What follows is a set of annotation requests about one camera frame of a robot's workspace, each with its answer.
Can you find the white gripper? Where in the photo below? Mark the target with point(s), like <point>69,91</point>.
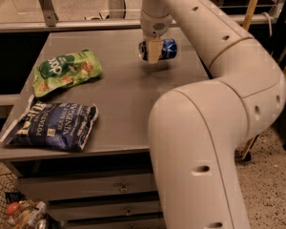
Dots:
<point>154,25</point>

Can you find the blue pepsi can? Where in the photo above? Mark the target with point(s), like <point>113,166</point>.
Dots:
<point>168,50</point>

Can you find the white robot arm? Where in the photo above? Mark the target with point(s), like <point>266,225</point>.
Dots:
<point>194,129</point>

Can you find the green chip bag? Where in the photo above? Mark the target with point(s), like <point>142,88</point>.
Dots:
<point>65,71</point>

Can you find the grey metal railing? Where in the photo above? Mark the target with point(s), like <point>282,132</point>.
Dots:
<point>27,15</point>

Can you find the dark blue potato chip bag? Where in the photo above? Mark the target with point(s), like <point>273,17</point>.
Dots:
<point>61,126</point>

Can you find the grey drawer cabinet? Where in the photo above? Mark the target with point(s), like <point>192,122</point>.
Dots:
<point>110,184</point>

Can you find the white packet in basket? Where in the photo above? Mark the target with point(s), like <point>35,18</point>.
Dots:
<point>27,215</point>

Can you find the orange item in basket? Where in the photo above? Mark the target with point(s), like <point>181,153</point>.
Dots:
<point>12,207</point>

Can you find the yellow wooden frame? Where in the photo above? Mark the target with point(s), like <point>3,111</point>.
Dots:
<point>281,18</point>

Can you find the black wire basket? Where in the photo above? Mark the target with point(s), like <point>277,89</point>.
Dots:
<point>9,194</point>

